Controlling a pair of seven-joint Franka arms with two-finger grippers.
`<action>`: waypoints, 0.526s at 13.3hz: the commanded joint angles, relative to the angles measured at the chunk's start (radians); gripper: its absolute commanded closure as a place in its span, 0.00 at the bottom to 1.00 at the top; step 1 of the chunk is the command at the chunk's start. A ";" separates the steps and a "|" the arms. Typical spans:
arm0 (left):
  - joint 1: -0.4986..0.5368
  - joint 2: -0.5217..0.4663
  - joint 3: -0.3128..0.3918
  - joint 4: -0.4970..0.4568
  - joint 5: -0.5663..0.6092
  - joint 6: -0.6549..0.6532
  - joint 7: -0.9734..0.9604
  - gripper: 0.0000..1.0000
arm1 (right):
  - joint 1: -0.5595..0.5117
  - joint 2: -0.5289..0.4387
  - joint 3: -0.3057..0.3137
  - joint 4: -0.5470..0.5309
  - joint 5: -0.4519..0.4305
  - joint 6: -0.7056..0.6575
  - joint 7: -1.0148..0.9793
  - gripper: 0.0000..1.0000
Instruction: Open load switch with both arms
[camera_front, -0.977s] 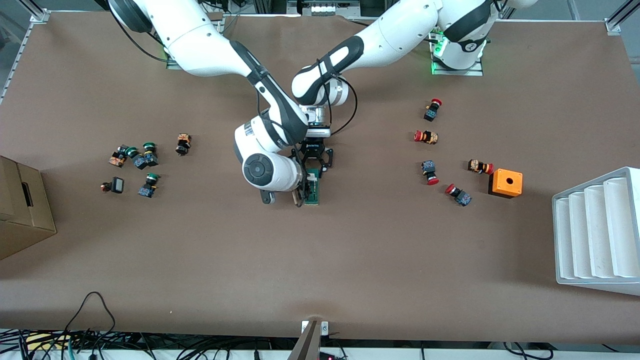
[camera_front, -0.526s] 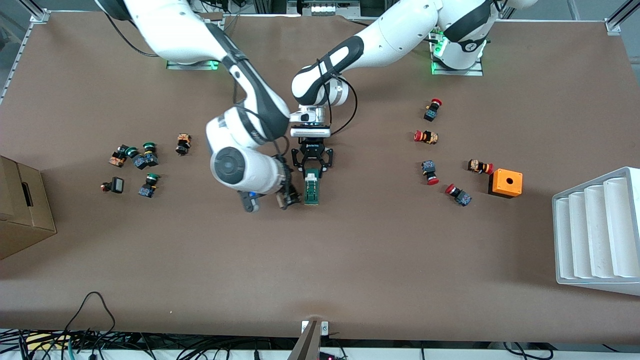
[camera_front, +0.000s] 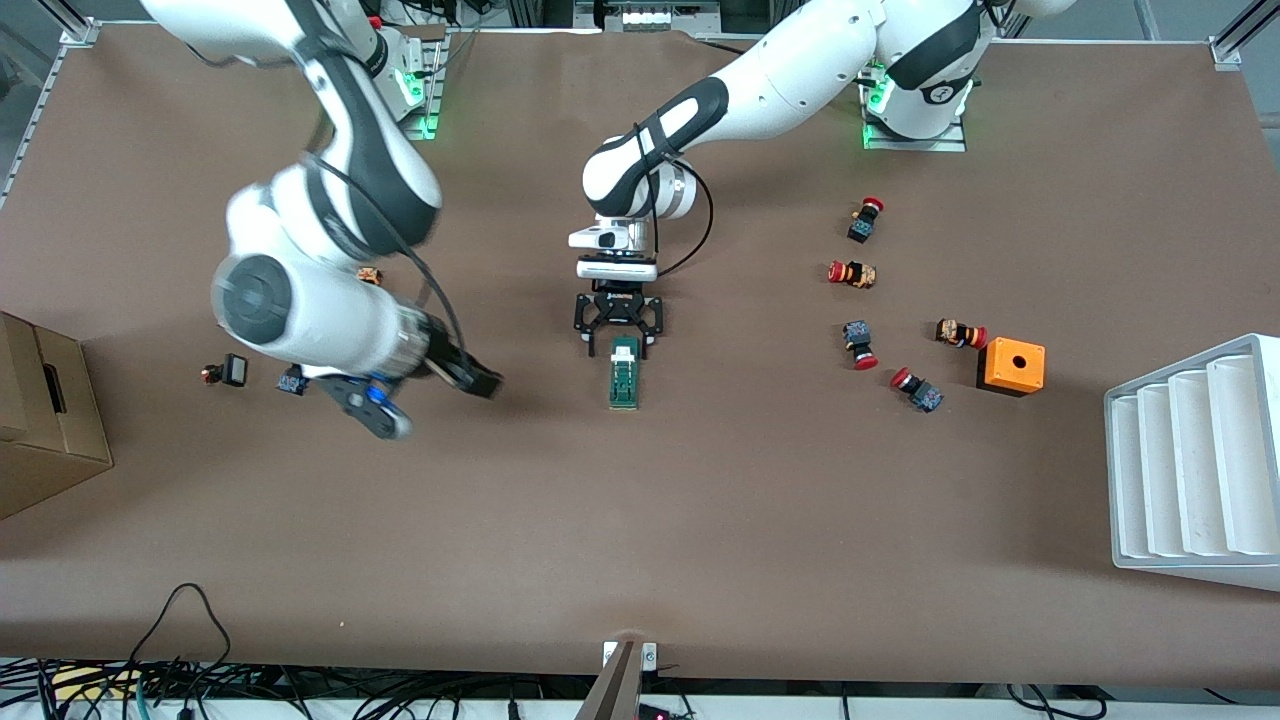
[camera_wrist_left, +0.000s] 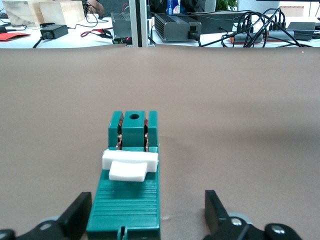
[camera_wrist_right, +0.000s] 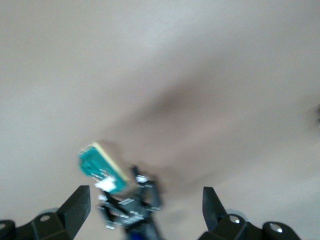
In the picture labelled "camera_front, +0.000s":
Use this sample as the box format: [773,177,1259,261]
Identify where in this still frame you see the green load switch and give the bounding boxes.
[609,338,642,411]

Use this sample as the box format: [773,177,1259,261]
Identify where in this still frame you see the white power strip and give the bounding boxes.
[575,0,721,33]

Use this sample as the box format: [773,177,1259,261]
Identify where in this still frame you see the brown cardboard box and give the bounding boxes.
[0,312,114,521]

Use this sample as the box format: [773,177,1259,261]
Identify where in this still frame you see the white slotted tray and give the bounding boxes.
[1104,333,1280,593]

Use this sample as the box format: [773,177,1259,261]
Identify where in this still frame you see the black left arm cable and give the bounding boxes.
[632,120,714,276]

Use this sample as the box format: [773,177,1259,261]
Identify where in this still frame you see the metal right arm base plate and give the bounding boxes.
[395,30,446,141]

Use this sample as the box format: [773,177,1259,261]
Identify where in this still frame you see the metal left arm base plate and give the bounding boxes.
[862,60,968,153]

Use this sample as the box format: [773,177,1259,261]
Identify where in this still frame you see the aluminium camera mount post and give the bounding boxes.
[575,640,643,720]

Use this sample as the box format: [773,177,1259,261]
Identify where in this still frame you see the black looped cable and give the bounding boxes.
[125,583,233,691]

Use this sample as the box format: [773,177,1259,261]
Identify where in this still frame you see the black cable bundle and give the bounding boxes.
[0,655,601,720]

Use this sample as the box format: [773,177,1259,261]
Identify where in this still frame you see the orange button enclosure box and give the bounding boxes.
[976,337,1047,398]

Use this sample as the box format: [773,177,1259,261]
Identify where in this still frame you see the aluminium frame profile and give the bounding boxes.
[1210,0,1280,71]
[0,0,101,206]

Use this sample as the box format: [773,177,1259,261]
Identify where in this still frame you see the black curved cable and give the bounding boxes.
[1005,685,1111,720]

